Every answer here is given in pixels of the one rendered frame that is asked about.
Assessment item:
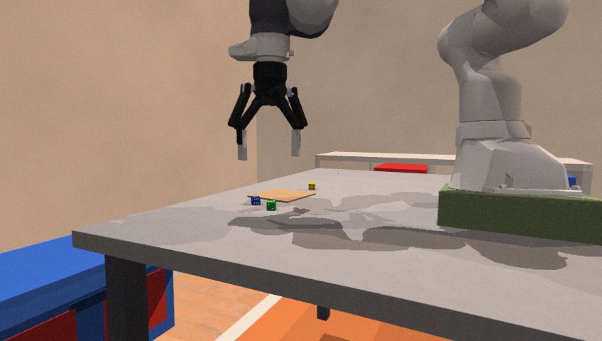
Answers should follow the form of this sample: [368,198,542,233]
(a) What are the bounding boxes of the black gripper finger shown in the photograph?
[276,87,308,157]
[228,82,273,161]

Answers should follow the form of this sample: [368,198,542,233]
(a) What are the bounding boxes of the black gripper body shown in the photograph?
[253,61,288,106]

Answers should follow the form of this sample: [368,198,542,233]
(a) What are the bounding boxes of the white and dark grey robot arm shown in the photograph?
[228,0,584,197]

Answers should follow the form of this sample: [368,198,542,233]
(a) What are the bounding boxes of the tan square mat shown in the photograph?
[247,188,316,203]

